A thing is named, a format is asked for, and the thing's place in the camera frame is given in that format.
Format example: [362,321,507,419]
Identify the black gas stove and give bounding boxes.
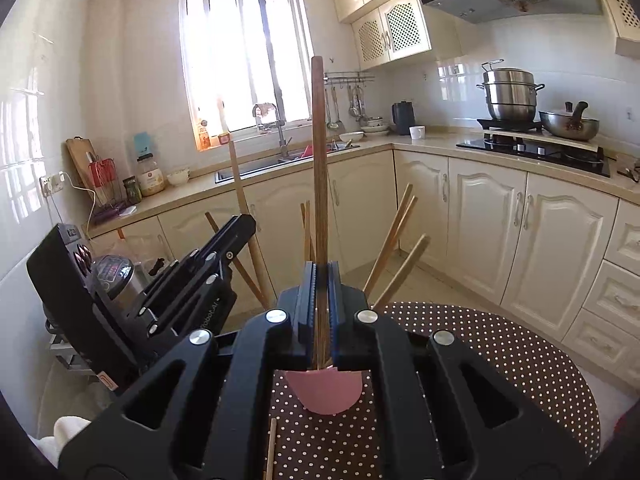
[455,130,612,178]

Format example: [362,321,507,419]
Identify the red utensil rack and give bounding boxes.
[87,157,126,212]

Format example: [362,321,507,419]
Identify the hanging metal utensils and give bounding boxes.
[348,84,369,124]

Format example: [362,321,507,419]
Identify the pink cup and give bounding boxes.
[284,367,364,416]

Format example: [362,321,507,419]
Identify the dark wooden chopstick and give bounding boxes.
[310,55,331,369]

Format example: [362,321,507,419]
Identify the wooden cutting board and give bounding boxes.
[65,136,104,197]

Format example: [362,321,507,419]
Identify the large beige jar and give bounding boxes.
[137,153,166,197]

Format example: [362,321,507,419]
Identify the metal utensil rail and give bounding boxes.
[323,70,376,85]

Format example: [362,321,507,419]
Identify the light blue packet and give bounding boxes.
[133,132,155,161]

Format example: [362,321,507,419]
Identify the steel kitchen sink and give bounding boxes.
[214,142,361,185]

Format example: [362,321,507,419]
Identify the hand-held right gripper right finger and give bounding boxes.
[327,261,597,480]

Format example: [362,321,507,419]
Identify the large lattice door cabinet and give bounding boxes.
[581,0,640,59]

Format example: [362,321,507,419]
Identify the steel steamer pot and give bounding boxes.
[476,59,546,122]

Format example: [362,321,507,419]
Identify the steel wok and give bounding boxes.
[538,101,601,141]

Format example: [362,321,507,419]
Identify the purple flat item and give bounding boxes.
[92,199,137,227]

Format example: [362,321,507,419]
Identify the slim wooden chopstick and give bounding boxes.
[372,195,419,282]
[204,211,269,311]
[363,183,415,295]
[263,417,279,480]
[306,200,317,264]
[372,233,431,311]
[299,202,310,264]
[228,140,275,309]

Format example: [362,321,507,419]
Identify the rice cooker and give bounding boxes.
[92,254,151,304]

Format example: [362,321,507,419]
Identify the kitchen window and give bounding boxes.
[179,0,313,153]

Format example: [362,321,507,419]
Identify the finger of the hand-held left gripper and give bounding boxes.
[166,215,257,274]
[134,254,234,312]

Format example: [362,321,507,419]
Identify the dark electric kettle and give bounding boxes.
[391,100,417,136]

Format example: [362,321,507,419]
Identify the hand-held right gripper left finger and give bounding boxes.
[57,261,319,480]

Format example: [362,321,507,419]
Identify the white wall outlet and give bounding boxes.
[39,172,67,196]

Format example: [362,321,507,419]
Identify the small lattice door cabinet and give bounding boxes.
[351,0,464,72]

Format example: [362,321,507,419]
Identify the brown polka dot tablecloth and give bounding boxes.
[264,301,601,480]

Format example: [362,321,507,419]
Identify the cream lower kitchen cabinets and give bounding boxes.
[85,147,640,392]

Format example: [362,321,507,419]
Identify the white charger cable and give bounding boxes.
[59,172,97,242]

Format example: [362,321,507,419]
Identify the steel kitchen faucet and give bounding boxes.
[252,102,294,159]

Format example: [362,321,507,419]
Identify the hanging metal ladle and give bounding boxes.
[324,84,344,130]

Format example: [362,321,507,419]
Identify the dark glass jar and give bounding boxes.
[122,175,143,206]

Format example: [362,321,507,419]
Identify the white cloth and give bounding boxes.
[29,417,92,467]

